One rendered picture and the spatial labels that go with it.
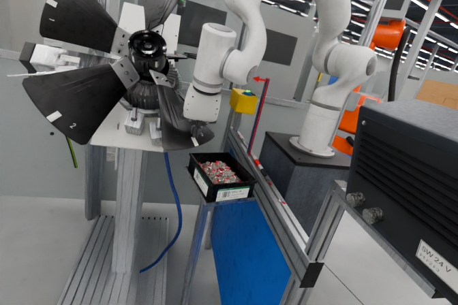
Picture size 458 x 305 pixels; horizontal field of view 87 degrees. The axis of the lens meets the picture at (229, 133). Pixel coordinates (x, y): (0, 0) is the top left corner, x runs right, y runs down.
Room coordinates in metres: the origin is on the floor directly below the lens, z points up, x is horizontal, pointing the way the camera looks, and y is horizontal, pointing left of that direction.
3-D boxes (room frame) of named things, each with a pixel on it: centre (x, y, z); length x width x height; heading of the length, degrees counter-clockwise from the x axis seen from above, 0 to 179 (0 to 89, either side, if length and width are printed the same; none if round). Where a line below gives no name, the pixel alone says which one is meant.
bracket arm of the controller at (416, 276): (0.36, -0.28, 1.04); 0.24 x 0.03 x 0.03; 16
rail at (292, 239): (0.88, -0.14, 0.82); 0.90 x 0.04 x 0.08; 16
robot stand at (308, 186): (0.99, -0.35, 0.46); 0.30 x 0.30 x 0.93; 17
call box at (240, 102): (1.26, -0.03, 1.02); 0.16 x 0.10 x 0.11; 16
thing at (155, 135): (0.87, 0.27, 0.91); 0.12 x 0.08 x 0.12; 16
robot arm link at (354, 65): (0.96, -0.37, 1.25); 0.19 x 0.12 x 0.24; 38
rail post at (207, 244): (1.29, -0.02, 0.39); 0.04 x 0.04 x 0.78; 16
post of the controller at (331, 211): (0.46, -0.25, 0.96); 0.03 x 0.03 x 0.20; 16
